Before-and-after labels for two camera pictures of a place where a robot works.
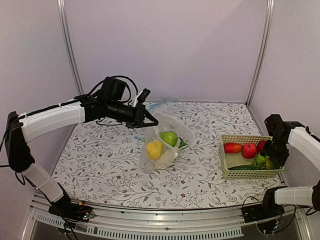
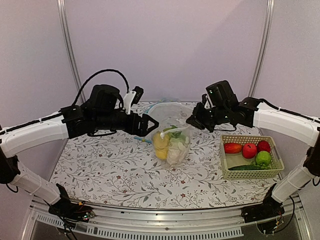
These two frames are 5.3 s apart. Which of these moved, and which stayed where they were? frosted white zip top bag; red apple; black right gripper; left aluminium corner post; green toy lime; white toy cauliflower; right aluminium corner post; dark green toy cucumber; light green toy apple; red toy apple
Moved: frosted white zip top bag; white toy cauliflower; black right gripper; light green toy apple
Stayed: red toy apple; right aluminium corner post; red apple; left aluminium corner post; dark green toy cucumber; green toy lime
